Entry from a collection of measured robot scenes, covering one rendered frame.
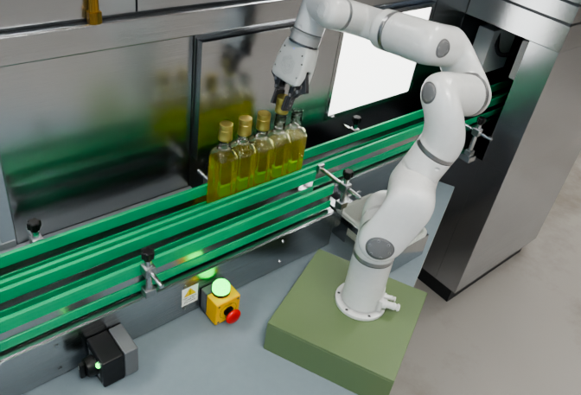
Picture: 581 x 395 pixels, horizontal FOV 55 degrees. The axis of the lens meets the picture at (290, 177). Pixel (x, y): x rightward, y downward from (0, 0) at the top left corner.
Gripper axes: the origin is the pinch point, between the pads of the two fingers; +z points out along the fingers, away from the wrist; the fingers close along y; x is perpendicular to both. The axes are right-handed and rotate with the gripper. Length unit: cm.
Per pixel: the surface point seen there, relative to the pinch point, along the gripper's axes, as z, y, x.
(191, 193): 28.7, -3.1, -17.0
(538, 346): 82, 58, 144
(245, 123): 6.2, 1.4, -11.1
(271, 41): -11.2, -11.9, 1.2
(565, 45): -35, 22, 95
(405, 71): -8, -12, 67
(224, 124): 7.3, 0.3, -16.6
